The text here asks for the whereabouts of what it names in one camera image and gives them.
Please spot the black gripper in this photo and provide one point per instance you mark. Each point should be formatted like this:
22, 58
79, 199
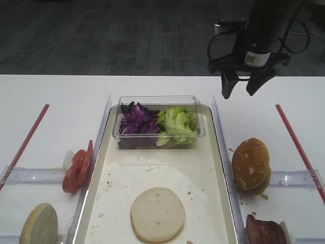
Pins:
247, 61

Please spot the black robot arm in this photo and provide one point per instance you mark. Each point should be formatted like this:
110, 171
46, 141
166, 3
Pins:
268, 23

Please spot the green lettuce pile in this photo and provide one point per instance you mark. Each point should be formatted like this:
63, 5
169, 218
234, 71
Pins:
178, 127

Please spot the white slice beside meat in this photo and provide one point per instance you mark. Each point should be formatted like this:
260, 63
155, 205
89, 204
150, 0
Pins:
286, 232

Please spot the brown meat patties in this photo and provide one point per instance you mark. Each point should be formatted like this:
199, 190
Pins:
264, 232

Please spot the rear tomato slice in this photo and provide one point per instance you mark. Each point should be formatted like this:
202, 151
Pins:
85, 164

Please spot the tomato slice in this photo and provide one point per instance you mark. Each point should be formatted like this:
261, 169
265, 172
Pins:
70, 184
85, 164

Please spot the front tomato slice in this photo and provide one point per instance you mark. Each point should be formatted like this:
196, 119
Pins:
70, 184

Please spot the sesame bun top front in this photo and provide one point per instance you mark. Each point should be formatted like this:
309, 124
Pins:
250, 164

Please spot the sesame bun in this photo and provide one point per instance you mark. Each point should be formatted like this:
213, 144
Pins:
260, 189
250, 164

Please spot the right clear acrylic divider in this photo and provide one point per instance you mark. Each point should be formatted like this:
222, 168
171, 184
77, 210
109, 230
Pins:
232, 194

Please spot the clear acrylic divider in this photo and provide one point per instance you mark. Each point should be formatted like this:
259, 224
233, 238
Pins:
72, 231
232, 194

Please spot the white serving tray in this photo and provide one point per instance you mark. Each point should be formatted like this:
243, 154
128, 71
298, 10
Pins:
194, 174

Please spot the clear plastic salad container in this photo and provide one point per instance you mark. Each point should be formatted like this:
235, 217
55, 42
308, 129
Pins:
161, 103

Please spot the sesame bun behind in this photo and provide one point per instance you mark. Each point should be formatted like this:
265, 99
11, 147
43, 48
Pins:
260, 189

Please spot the purple cabbage leaves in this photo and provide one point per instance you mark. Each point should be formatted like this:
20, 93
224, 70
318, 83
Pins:
137, 119

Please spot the right cross acrylic divider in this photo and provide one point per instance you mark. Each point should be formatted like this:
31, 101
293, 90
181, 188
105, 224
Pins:
309, 179

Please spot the cross acrylic divider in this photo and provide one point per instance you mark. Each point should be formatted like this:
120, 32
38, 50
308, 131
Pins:
309, 179
20, 175

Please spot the right red tape strip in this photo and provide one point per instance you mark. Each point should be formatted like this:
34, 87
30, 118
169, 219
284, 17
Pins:
301, 151

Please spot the red tape strip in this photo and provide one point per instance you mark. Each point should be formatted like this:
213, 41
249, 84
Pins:
301, 151
23, 146

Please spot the bottom bun slice on tray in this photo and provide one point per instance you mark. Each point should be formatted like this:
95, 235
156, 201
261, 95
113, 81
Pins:
157, 215

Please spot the white onion piece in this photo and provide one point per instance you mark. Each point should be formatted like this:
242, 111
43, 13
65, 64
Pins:
68, 160

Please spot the left red tape strip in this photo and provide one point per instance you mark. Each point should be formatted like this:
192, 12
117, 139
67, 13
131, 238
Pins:
23, 146

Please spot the left clear acrylic divider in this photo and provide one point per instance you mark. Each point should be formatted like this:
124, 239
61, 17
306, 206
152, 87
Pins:
72, 231

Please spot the upright bun slice left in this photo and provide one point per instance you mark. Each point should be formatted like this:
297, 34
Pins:
41, 226

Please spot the left cross acrylic divider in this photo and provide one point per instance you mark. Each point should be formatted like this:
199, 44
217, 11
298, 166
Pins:
20, 175

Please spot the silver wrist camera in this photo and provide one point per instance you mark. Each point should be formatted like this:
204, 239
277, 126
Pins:
231, 26

